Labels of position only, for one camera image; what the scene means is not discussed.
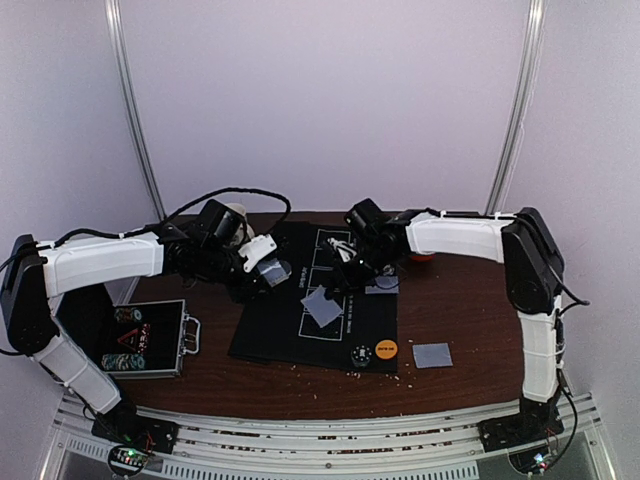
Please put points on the aluminium poker chip case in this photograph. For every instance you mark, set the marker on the aluminium poker chip case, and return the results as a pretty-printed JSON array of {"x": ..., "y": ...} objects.
[{"x": 166, "y": 335}]

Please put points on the aluminium corner post right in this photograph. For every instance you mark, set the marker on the aluminium corner post right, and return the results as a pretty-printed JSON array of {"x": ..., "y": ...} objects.
[{"x": 524, "y": 91}]

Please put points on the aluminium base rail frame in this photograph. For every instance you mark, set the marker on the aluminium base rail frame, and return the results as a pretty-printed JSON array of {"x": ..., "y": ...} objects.
[{"x": 443, "y": 445}]

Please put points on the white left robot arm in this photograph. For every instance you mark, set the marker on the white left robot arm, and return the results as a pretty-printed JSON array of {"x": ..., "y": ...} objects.
[{"x": 78, "y": 266}]

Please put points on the aluminium corner post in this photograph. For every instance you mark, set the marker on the aluminium corner post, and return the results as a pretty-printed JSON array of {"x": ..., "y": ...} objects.
[
  {"x": 118, "y": 42},
  {"x": 524, "y": 91}
]

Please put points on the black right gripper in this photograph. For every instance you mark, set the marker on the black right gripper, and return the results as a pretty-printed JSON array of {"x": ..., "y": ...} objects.
[{"x": 347, "y": 270}]

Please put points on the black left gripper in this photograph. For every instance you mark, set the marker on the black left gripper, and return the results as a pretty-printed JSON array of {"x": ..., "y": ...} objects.
[{"x": 247, "y": 290}]

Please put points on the aluminium corner post left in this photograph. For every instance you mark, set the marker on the aluminium corner post left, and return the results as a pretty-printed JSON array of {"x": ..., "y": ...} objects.
[{"x": 118, "y": 42}]

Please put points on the upper chip stack in case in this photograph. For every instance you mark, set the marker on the upper chip stack in case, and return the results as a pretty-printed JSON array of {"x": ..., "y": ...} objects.
[{"x": 128, "y": 315}]

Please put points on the orange big blind button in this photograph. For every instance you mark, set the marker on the orange big blind button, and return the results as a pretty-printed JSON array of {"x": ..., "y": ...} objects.
[{"x": 386, "y": 349}]

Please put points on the chip stack in case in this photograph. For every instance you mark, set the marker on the chip stack in case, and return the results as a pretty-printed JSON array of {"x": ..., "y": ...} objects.
[
  {"x": 128, "y": 315},
  {"x": 122, "y": 362}
]

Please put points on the grey playing card deck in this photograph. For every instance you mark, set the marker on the grey playing card deck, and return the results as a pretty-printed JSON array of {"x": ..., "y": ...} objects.
[{"x": 273, "y": 272}]

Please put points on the face-down card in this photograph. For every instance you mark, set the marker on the face-down card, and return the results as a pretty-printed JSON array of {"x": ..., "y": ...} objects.
[
  {"x": 383, "y": 285},
  {"x": 435, "y": 355}
]

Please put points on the dark green chip stack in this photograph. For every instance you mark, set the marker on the dark green chip stack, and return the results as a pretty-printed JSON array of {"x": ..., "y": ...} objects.
[{"x": 361, "y": 356}]

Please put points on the black poker mat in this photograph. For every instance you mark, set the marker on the black poker mat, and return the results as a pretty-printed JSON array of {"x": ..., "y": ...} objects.
[{"x": 301, "y": 322}]

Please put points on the ceramic mug with print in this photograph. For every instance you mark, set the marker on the ceramic mug with print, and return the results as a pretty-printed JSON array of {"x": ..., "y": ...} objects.
[{"x": 244, "y": 231}]

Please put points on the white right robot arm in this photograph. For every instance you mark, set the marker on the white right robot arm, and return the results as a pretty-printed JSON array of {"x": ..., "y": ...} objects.
[{"x": 532, "y": 267}]

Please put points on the spade card face up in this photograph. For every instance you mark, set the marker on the spade card face up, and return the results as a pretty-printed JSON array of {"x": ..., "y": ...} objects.
[{"x": 322, "y": 309}]

